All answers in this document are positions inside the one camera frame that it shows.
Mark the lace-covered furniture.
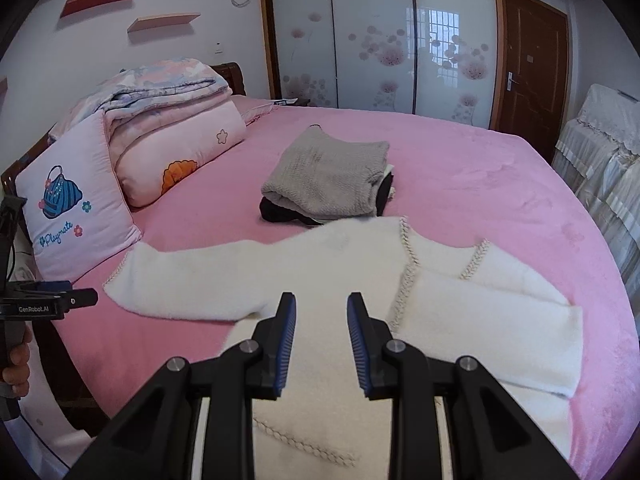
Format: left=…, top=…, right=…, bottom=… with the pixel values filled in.
left=551, top=82, right=640, bottom=283

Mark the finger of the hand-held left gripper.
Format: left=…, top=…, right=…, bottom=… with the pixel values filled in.
left=62, top=287, right=99, bottom=309

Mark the flat pink pillow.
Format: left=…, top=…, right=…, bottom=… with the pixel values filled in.
left=239, top=95, right=282, bottom=127

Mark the folded grey knit sweater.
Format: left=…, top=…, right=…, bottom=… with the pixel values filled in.
left=261, top=125, right=391, bottom=226

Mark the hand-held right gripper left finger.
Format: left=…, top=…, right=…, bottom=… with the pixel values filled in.
left=65, top=291, right=299, bottom=480

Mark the brown wooden door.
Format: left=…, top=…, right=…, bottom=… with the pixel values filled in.
left=495, top=0, right=572, bottom=162

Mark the folded floral blanket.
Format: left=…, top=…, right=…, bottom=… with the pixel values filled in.
left=47, top=57, right=234, bottom=142

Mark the pink pillow with bag print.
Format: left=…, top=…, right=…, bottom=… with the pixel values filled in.
left=15, top=110, right=144, bottom=284

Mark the white fluffy sweater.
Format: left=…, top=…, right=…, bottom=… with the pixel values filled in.
left=102, top=216, right=586, bottom=467

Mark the folded pink quilt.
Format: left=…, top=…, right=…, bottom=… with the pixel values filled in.
left=102, top=97, right=249, bottom=209

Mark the floral sliding door wardrobe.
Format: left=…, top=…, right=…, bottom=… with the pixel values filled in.
left=257, top=0, right=504, bottom=133

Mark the white printed cloth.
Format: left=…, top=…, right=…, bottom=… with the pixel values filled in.
left=7, top=400, right=98, bottom=480

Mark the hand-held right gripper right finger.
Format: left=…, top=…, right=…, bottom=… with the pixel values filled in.
left=347, top=291, right=581, bottom=480

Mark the folded black garment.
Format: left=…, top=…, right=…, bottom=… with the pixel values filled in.
left=259, top=162, right=396, bottom=227

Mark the pink bed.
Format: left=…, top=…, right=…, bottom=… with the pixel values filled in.
left=50, top=95, right=630, bottom=480

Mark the red wall shelf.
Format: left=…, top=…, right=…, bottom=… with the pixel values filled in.
left=60, top=0, right=145, bottom=19

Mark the person's left hand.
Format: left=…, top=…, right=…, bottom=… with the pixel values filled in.
left=0, top=327, right=34, bottom=386

